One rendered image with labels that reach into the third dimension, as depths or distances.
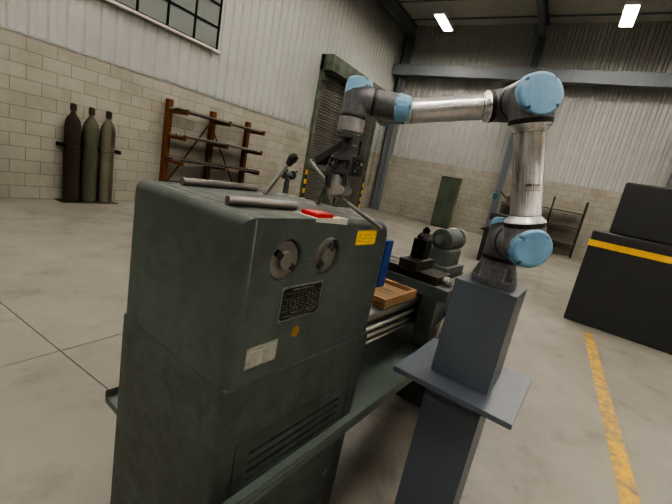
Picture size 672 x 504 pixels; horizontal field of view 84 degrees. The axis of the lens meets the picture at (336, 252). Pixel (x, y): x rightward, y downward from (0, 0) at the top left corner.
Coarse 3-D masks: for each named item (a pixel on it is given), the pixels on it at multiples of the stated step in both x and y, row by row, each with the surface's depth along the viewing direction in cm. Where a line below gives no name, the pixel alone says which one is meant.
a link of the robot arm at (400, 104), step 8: (376, 96) 103; (384, 96) 103; (392, 96) 103; (400, 96) 103; (408, 96) 104; (376, 104) 104; (384, 104) 103; (392, 104) 103; (400, 104) 103; (408, 104) 103; (376, 112) 105; (384, 112) 105; (392, 112) 104; (400, 112) 104; (408, 112) 104; (384, 120) 111; (392, 120) 108; (400, 120) 106
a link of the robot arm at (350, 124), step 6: (342, 120) 106; (348, 120) 105; (354, 120) 105; (360, 120) 105; (342, 126) 106; (348, 126) 105; (354, 126) 105; (360, 126) 106; (354, 132) 106; (360, 132) 107
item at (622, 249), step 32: (640, 192) 487; (640, 224) 489; (608, 256) 480; (640, 256) 459; (576, 288) 504; (608, 288) 481; (640, 288) 461; (576, 320) 505; (608, 320) 483; (640, 320) 463
